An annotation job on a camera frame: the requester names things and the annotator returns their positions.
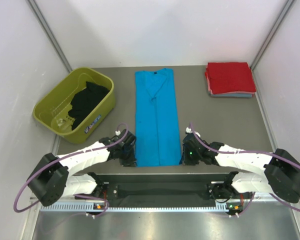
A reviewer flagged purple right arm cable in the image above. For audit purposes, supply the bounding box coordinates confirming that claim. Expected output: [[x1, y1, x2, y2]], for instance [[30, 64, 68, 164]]
[[188, 122, 300, 218]]

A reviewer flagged left corner aluminium post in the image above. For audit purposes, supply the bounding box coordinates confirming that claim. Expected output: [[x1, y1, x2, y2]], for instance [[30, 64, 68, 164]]
[[26, 0, 73, 73]]

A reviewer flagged aluminium frame rail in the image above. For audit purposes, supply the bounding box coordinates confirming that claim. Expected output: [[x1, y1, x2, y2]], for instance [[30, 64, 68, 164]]
[[21, 194, 300, 240]]

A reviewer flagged right corner aluminium post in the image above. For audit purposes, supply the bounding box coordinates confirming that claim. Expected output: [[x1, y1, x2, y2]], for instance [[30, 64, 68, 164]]
[[250, 0, 296, 71]]

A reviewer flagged blue t shirt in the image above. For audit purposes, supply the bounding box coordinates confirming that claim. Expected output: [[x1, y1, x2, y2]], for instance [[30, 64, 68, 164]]
[[135, 68, 182, 167]]

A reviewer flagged black t shirt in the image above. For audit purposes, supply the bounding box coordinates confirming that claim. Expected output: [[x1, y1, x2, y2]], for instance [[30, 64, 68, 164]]
[[68, 81, 109, 130]]

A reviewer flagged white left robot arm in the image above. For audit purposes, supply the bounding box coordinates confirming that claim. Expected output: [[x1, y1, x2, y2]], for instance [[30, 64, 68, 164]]
[[27, 129, 137, 207]]

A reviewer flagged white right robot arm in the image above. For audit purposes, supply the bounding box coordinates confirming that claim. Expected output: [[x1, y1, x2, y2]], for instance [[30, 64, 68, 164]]
[[182, 127, 300, 204]]

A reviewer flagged corner aluminium post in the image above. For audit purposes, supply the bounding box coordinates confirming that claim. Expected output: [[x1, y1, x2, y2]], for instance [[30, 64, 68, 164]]
[[250, 0, 296, 71], [26, 0, 73, 73]]

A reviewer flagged olive green plastic bin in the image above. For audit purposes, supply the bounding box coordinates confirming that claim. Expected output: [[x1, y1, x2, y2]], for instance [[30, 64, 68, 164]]
[[33, 67, 116, 144]]

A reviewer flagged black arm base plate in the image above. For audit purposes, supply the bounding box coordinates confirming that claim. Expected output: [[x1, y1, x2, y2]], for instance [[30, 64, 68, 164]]
[[93, 182, 240, 200]]

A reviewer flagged red folded t shirt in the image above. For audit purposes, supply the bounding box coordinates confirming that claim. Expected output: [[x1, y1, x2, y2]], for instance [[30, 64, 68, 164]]
[[205, 62, 257, 94]]

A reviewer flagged white slotted cable duct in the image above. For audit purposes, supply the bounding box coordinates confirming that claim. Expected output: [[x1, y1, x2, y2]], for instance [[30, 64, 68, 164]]
[[40, 201, 243, 213]]

